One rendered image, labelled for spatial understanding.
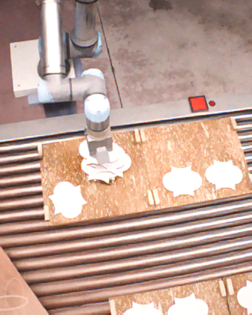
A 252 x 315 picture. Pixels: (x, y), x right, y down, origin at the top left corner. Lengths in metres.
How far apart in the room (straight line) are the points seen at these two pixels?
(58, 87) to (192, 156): 0.65
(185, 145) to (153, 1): 2.07
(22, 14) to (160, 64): 1.21
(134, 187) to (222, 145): 0.41
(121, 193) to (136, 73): 1.60
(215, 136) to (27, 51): 0.95
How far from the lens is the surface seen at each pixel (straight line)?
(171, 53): 3.28
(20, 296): 1.49
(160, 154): 1.74
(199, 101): 1.91
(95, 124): 1.35
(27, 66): 2.04
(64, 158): 1.74
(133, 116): 1.85
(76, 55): 1.85
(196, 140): 1.79
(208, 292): 1.60
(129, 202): 1.65
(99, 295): 1.58
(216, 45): 3.41
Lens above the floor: 2.48
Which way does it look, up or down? 61 degrees down
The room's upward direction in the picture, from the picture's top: 3 degrees clockwise
